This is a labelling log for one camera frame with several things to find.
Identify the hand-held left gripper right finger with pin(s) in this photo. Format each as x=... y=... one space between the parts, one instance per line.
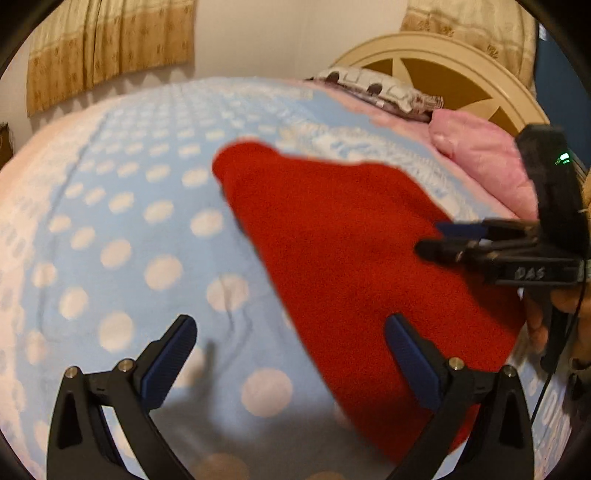
x=412 y=357

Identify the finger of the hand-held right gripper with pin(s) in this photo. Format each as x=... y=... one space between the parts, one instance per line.
x=443 y=250
x=466 y=228

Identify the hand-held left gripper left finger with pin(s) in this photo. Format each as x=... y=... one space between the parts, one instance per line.
x=170 y=360

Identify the red knit garment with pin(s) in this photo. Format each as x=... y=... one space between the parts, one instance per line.
x=351 y=258

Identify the person's right hand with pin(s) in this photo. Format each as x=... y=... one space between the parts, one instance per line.
x=538 y=323

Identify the pink pillow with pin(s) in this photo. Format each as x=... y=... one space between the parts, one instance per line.
x=485 y=157

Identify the pink and blue dotted blanket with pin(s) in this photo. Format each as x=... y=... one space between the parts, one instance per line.
x=138 y=230

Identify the patterned pillow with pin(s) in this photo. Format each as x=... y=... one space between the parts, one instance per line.
x=378 y=90

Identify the cream wooden headboard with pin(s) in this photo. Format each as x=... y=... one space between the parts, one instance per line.
x=471 y=60

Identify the beige patterned curtain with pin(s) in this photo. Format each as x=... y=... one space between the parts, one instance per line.
x=466 y=27
x=106 y=46

